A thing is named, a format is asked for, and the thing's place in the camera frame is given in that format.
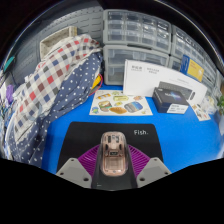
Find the teal hanging object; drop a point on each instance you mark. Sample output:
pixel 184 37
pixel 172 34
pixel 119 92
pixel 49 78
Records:
pixel 9 63

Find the white woven basket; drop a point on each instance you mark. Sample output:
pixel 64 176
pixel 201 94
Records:
pixel 55 40

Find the colourful food sticker sheet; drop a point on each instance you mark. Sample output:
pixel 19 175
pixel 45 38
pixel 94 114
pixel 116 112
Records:
pixel 116 103

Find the yellow and blue box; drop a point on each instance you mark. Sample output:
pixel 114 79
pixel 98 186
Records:
pixel 195 69

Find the grey small-drawer cabinet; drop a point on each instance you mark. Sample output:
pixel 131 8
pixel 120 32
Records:
pixel 183 41
pixel 133 28
pixel 208 66

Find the purple object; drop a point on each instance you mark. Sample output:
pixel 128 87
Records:
pixel 9 93

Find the navy polka dot cloth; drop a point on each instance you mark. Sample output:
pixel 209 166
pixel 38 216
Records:
pixel 73 96

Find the small dark box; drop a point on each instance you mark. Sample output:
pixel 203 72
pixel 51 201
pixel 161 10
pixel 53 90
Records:
pixel 168 100

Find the yellow tool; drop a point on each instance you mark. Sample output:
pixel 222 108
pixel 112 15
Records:
pixel 96 82

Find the grey pegboard panel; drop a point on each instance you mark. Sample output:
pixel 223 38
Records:
pixel 66 20

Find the long white cardboard box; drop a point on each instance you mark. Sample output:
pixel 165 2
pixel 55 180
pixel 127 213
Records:
pixel 143 78

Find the clear plastic bag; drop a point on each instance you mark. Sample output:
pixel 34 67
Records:
pixel 210 106

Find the red blue checked cloth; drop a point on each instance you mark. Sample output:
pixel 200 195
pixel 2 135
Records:
pixel 50 80

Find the small colourful picture sheet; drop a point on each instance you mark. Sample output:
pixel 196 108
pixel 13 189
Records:
pixel 200 112

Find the transparent pink computer mouse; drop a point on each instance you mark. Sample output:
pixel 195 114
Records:
pixel 113 156

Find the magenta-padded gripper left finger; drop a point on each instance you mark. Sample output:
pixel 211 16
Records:
pixel 88 161

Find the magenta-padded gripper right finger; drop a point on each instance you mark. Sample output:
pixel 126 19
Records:
pixel 138 161

